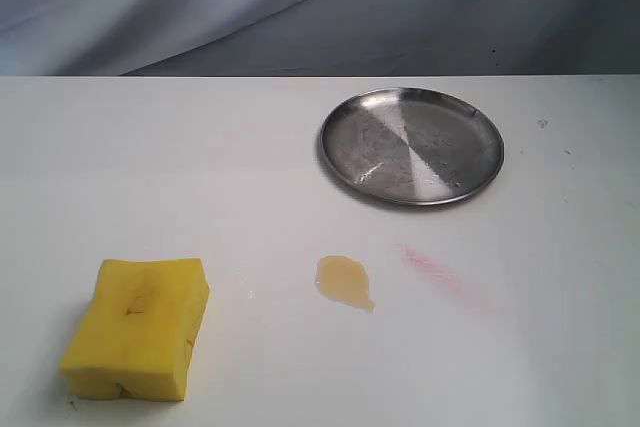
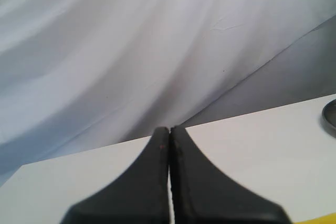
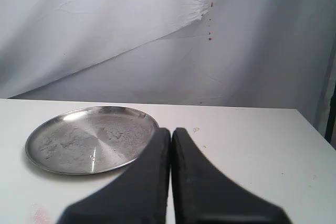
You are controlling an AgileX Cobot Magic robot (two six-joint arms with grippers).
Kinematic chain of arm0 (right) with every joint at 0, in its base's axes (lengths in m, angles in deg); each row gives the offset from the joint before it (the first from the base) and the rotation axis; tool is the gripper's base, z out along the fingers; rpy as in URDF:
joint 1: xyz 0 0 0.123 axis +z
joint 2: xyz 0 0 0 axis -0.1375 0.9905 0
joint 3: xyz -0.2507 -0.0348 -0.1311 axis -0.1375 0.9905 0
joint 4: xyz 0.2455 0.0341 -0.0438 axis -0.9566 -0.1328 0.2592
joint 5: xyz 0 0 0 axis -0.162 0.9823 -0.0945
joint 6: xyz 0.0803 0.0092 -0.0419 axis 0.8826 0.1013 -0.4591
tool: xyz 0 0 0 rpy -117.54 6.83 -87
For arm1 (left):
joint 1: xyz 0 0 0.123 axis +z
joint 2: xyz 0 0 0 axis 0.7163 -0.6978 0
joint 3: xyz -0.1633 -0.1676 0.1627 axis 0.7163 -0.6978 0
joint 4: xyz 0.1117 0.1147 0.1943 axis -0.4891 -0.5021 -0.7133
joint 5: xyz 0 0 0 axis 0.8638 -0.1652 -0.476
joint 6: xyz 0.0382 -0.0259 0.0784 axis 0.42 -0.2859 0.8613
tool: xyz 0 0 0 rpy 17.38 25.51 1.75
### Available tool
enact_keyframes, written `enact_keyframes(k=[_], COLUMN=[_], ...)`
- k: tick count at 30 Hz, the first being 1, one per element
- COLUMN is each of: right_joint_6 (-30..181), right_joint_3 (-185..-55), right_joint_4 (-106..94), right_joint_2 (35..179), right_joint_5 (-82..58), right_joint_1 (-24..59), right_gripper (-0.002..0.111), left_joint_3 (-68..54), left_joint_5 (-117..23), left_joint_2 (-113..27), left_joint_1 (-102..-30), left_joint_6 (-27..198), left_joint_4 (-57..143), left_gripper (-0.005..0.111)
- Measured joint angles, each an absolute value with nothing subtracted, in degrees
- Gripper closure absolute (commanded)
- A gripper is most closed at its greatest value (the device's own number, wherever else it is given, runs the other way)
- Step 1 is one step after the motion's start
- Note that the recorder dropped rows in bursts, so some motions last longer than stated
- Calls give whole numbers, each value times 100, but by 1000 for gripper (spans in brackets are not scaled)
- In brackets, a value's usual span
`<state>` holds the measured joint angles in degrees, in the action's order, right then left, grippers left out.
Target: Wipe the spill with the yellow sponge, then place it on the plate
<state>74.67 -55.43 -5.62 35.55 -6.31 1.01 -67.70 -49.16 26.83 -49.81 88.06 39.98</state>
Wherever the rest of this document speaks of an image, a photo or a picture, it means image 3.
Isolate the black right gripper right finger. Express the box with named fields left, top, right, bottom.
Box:
left=171, top=128, right=291, bottom=223

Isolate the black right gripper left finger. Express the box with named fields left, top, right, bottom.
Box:
left=58, top=128, right=171, bottom=223

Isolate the round steel plate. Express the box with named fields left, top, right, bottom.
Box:
left=25, top=106, right=159, bottom=175

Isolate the white backdrop cloth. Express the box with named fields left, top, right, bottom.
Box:
left=1, top=0, right=335, bottom=109

